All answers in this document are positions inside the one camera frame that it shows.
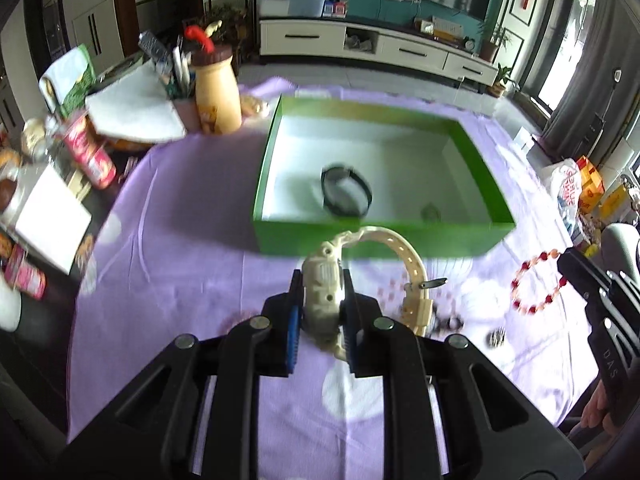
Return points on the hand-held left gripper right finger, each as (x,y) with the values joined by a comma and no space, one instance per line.
(353,342)

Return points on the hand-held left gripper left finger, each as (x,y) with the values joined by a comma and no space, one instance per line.
(295,332)

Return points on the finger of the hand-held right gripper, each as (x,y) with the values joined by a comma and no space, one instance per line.
(580,275)

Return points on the white wrist watch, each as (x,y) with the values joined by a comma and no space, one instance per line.
(322,285)

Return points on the small black oval item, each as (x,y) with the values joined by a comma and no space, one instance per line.
(496,337)

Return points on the green cardboard box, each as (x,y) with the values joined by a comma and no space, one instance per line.
(375,239)

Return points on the black wrist band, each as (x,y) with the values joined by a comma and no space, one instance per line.
(345,169)

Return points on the person's right hand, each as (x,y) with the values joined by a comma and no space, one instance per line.
(596,406)

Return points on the grey chair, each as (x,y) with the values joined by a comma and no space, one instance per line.
(622,247)

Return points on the yellow cardboard boxes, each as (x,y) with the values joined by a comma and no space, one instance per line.
(590,185)

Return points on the white and red plastic bag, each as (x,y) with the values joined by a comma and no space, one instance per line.
(565,185)

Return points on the purple floral tablecloth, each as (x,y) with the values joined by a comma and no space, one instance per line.
(200,210)

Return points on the grey curtain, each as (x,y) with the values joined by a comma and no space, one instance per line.
(595,70)

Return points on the small potted plant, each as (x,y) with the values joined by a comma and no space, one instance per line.
(500,82)

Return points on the small pale ornament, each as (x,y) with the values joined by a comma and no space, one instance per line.
(254,106)

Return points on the potted plant in brown pot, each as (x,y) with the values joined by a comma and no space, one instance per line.
(490,45)

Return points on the beige bottle with brown cap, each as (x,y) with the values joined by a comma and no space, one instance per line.
(217,95)

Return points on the small table clock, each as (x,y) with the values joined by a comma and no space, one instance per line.
(469,44)

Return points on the white flat box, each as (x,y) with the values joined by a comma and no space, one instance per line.
(52,217)

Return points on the red snack can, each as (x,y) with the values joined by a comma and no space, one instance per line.
(25,272)
(90,152)

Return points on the white paper sheets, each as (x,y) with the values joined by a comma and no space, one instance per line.
(135,105)

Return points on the yellow and white desk item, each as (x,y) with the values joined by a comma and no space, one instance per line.
(440,29)

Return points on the white tv cabinet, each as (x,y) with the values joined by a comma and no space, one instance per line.
(310,37)

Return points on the dark plant stand with plants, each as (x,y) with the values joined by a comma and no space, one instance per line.
(232,27)

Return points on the grey remote control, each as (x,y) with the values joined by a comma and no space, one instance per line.
(152,46)

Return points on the small colourful boxes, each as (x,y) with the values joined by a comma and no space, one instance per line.
(335,8)

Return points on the clear plastic storage box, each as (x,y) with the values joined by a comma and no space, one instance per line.
(290,2)

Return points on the green and white bag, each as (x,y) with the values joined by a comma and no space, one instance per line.
(70,75)

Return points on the white cabinet doors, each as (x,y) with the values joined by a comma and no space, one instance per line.
(97,35)

